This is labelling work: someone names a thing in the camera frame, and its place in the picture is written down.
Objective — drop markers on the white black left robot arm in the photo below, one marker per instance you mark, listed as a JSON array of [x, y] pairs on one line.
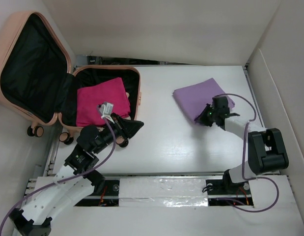
[[76, 179]]

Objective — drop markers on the pink hard-shell suitcase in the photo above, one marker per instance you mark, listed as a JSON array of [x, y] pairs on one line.
[[36, 79]]

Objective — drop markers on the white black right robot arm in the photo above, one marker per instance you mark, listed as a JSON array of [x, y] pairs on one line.
[[263, 149]]

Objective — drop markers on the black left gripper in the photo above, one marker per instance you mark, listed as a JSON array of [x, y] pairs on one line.
[[126, 128]]

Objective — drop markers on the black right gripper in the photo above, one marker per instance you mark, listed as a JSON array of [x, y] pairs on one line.
[[201, 119]]

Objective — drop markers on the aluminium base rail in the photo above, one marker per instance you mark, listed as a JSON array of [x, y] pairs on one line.
[[144, 192]]

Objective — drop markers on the purple cloth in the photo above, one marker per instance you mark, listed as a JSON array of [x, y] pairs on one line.
[[193, 99]]

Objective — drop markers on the magenta cloth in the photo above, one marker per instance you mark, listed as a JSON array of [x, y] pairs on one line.
[[88, 98]]

